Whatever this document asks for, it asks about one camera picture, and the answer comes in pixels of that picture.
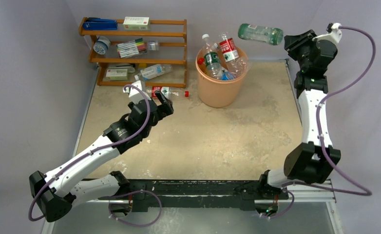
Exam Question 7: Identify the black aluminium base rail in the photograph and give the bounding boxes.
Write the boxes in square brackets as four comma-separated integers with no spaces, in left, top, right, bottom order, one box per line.
[51,179,336,214]

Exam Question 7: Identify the red label bottle red cap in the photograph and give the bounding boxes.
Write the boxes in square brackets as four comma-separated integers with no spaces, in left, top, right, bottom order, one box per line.
[197,57,207,74]

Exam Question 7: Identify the white box on bottom shelf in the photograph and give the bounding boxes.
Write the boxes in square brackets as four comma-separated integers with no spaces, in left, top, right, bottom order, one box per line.
[106,68,128,81]

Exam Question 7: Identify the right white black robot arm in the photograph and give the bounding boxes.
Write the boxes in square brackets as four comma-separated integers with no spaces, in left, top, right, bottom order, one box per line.
[257,29,342,198]

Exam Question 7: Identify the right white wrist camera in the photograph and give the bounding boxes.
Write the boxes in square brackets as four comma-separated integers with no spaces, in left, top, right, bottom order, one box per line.
[312,23,342,45]

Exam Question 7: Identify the blue white tape roll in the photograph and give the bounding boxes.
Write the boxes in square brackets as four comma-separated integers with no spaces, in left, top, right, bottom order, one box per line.
[93,36,111,55]

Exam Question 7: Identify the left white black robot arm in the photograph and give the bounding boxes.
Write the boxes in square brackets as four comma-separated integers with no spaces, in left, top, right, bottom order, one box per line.
[28,89,174,222]

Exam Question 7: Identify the white green small box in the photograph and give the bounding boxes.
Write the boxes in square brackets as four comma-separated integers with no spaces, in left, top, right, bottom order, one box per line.
[122,17,150,31]

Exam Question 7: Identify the clear bottle blue label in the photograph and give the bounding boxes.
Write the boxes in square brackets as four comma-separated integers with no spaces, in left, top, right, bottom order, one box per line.
[221,71,236,81]

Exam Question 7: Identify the blue stapler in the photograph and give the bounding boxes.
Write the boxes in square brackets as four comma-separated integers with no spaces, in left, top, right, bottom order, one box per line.
[82,17,118,31]

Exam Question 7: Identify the dark green label clear bottle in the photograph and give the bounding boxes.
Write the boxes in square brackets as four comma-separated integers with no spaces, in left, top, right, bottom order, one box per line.
[202,34,223,80]

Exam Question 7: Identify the wooden three-tier shelf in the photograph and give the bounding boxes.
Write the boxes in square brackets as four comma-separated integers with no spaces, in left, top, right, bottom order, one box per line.
[78,17,188,88]

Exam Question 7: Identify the pack of coloured markers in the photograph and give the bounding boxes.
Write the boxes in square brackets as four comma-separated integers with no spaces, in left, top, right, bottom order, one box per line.
[116,38,147,59]

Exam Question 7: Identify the green tinted plastic bottle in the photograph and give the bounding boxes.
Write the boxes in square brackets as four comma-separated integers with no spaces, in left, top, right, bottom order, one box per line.
[238,23,284,45]

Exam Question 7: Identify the orange plastic bin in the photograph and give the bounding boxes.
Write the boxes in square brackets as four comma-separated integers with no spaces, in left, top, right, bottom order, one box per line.
[195,50,251,108]

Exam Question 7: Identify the small clear jar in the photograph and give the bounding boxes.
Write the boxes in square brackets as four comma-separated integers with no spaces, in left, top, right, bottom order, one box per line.
[147,40,159,51]

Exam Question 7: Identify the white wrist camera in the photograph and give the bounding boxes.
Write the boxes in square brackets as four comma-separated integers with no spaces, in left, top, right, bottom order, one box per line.
[123,80,150,104]
[312,23,342,45]

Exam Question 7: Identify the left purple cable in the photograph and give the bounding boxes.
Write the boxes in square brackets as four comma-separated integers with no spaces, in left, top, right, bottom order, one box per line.
[27,84,163,228]

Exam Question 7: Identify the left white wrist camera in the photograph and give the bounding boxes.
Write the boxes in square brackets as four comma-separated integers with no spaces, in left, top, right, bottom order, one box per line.
[123,80,150,104]

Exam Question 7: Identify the clear bottle on shelf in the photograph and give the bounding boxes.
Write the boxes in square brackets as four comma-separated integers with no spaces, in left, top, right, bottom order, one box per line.
[134,64,172,81]

